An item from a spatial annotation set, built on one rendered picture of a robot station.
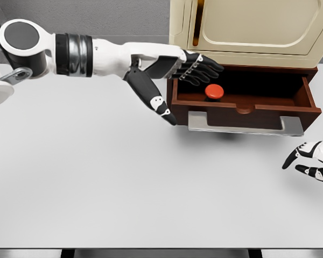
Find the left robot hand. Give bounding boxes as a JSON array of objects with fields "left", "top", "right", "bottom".
[{"left": 122, "top": 42, "right": 224, "bottom": 126}]

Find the cream cabinet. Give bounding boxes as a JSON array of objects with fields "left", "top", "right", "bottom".
[{"left": 168, "top": 0, "right": 323, "bottom": 68}]

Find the grey drawer handle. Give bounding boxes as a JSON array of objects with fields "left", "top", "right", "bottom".
[{"left": 187, "top": 110, "right": 305, "bottom": 137}]

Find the red push-button switch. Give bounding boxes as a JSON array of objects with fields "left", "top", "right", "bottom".
[{"left": 204, "top": 83, "right": 225, "bottom": 103}]

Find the brown wooden drawer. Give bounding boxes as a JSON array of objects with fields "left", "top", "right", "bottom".
[{"left": 166, "top": 63, "right": 322, "bottom": 137}]

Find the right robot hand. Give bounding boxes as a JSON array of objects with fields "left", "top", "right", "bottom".
[{"left": 282, "top": 140, "right": 323, "bottom": 185}]

